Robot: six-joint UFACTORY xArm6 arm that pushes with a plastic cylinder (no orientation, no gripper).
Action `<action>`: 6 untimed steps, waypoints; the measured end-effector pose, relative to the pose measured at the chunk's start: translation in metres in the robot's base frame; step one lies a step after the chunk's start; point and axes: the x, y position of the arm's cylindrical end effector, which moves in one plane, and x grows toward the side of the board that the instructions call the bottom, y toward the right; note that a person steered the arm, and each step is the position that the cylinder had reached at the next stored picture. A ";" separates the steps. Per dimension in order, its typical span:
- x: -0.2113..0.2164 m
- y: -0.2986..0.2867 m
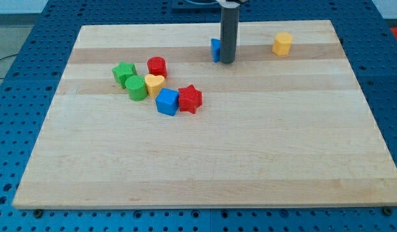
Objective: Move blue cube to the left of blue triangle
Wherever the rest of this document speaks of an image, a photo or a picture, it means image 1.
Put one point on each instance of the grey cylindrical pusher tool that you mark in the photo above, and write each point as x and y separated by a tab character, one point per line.
228	34

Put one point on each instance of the blue cube block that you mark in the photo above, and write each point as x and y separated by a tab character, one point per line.
167	101

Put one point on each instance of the red star block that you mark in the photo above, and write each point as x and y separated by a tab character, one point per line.
190	99

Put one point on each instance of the wooden board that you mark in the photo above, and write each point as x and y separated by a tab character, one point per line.
291	131

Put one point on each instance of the green cylinder block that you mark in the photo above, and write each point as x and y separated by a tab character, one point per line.
136	88

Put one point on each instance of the yellow hexagon block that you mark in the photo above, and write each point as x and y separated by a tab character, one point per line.
282	43

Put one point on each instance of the red cylinder block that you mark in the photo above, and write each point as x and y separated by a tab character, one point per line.
157	66

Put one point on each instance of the blue triangle block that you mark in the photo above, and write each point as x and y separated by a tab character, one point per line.
215	50

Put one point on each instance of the white tool mount flange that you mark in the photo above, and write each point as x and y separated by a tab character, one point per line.
231	3

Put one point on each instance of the yellow heart block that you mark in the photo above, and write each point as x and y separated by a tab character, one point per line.
154	84

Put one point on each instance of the green star block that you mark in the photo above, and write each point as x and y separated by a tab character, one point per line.
122	72

